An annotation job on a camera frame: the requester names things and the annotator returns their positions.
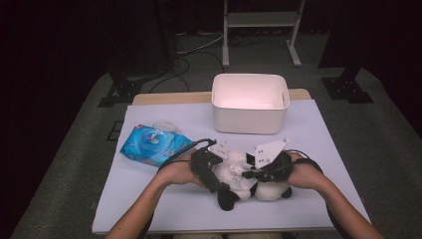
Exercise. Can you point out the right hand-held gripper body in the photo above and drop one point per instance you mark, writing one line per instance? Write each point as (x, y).
(270, 154)

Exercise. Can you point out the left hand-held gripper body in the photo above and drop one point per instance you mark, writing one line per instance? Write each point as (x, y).
(200, 162)

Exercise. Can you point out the white wet wipe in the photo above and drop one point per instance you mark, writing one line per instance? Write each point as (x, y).
(239, 181)

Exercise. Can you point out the panda plush toy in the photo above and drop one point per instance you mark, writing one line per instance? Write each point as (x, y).
(272, 192)

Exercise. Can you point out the blue wet wipes pack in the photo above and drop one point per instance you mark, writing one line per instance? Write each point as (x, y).
(142, 149)

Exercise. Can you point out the person's left hand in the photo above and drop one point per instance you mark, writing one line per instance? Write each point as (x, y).
(177, 171)

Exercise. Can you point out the person's right hand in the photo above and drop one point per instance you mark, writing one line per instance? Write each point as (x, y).
(307, 174)

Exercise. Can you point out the white table sheet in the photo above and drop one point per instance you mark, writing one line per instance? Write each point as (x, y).
(185, 215)

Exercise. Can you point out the white storage box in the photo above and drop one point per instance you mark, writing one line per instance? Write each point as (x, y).
(249, 113)

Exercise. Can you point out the white wet wipe tuft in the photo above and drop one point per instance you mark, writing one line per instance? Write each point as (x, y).
(154, 136)

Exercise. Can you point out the wooden table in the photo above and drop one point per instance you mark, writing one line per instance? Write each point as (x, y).
(172, 98)

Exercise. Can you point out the black metal stand base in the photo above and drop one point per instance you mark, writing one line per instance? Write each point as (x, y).
(346, 89)
(121, 93)

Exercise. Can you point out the white metal stand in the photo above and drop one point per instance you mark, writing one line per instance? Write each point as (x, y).
(262, 19)

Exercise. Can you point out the black floor frame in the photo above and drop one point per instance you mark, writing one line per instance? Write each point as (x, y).
(115, 131)

